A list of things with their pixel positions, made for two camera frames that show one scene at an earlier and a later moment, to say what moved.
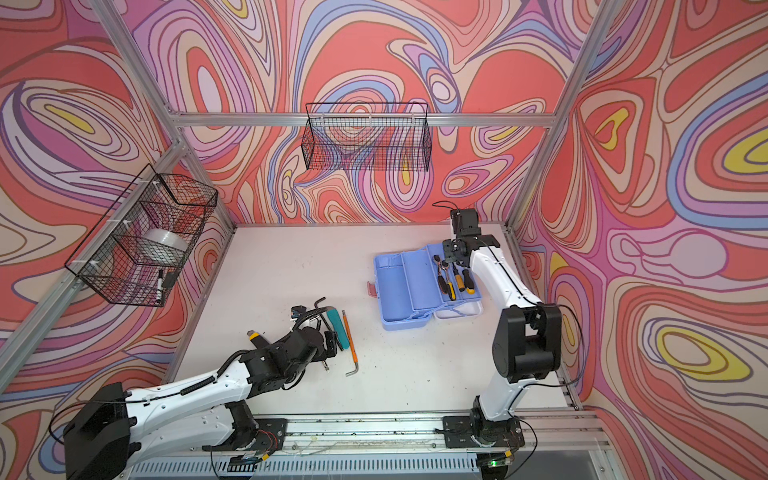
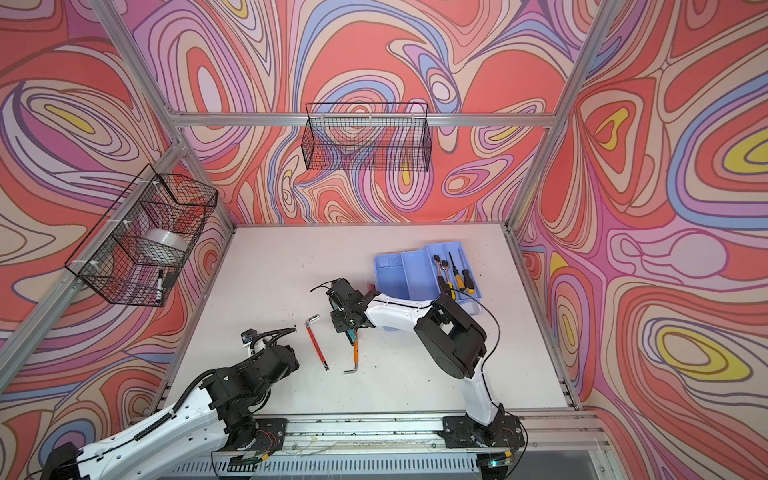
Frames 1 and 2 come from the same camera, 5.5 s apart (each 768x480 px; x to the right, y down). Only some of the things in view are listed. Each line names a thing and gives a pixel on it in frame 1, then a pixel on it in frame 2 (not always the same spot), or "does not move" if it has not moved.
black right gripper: (448, 246) -> (340, 325)
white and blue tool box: (415, 287) does not move
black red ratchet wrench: (442, 281) does not move
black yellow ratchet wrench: (450, 286) does not move
